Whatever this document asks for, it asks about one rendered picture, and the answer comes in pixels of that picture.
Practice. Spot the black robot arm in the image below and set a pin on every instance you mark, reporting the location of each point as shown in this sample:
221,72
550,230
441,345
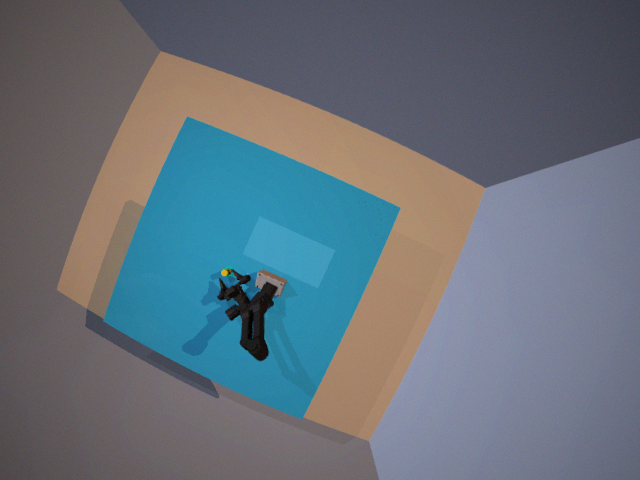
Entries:
252,312

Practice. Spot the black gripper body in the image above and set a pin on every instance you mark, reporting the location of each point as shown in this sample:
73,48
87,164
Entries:
243,280

